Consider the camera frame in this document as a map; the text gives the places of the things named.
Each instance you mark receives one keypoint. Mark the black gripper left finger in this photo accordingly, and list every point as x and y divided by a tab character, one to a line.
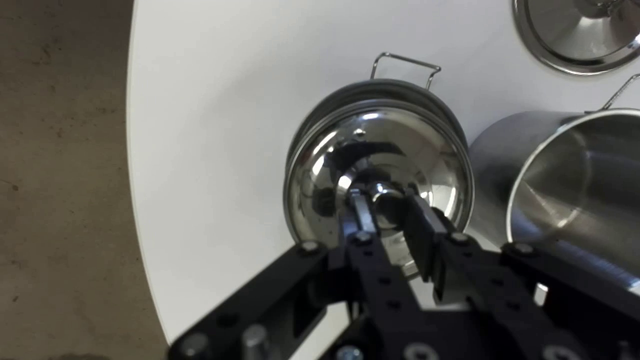
360	266

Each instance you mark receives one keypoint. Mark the steel lid of short pot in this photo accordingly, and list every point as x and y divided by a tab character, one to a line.
401	133

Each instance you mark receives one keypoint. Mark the steel lid of tall pot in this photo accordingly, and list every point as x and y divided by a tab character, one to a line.
573	32

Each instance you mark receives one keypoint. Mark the tall steel pot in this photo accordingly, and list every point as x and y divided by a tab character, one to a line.
573	187

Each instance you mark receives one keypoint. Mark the short steel pot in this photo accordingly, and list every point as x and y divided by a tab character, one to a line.
373	86

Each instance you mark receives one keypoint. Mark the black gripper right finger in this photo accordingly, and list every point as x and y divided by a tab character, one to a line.
466	266

